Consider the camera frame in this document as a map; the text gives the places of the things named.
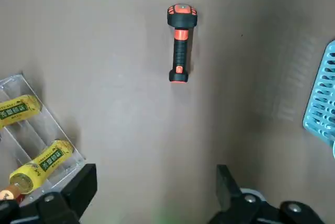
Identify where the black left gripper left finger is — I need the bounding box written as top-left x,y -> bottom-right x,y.
0,164 -> 98,224

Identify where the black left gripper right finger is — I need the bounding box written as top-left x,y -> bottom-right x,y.
209,164 -> 325,224

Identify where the black orange barcode scanner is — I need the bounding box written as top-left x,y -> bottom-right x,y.
166,3 -> 199,83

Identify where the light blue plastic basket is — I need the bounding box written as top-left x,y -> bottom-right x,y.
303,39 -> 335,160

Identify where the yellow tea bottle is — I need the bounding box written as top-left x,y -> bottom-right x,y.
0,94 -> 43,131
0,139 -> 76,201

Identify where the clear acrylic bottle shelf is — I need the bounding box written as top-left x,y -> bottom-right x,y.
0,71 -> 87,207

